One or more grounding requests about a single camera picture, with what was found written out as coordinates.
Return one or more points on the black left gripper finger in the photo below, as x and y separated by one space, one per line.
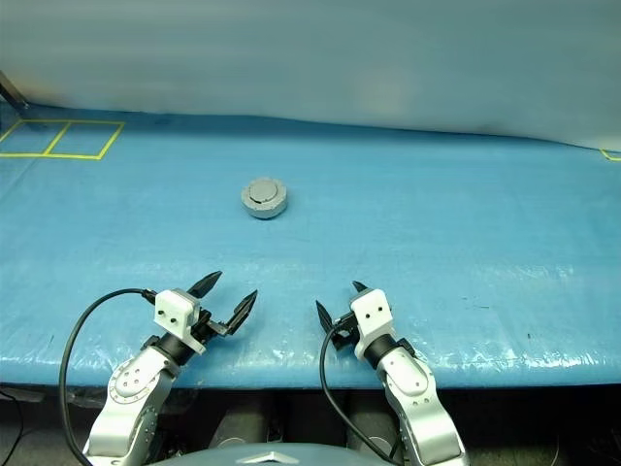
206 285
241 313

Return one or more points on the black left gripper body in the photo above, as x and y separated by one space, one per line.
206 327

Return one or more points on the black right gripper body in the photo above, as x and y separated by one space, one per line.
347 330

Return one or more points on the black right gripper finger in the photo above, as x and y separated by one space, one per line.
326 320
360 288

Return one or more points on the grey round motor housing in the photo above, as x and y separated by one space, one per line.
264 211

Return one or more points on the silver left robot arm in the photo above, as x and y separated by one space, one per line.
131 393

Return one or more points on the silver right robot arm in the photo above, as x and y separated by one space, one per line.
417 398

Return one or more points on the blue plastic table cover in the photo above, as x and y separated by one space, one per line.
436 218

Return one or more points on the grey robot torso with emblem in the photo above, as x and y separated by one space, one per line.
276 456

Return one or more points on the white foam backdrop sheet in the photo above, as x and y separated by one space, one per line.
310 58

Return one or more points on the metal stand leg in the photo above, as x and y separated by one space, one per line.
12 92

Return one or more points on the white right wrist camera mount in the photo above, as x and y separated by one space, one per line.
371 310

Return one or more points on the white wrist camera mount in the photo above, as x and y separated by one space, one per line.
371 310
174 310

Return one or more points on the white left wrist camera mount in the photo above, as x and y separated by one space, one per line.
174 310

